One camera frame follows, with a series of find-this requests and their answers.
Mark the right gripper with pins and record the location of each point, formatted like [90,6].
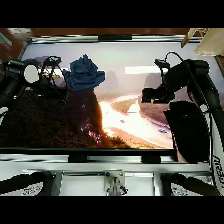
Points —
[156,94]

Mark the black garment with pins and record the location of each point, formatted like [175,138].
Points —
[187,131]

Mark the blue T-shirt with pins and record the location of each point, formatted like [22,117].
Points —
[83,75]

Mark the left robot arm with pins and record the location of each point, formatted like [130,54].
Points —
[13,77]

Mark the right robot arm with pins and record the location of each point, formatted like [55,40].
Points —
[200,87]

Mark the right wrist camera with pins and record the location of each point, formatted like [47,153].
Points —
[161,63]

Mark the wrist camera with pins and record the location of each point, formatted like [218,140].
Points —
[53,60]
[161,63]

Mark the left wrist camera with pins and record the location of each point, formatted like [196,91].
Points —
[53,60]

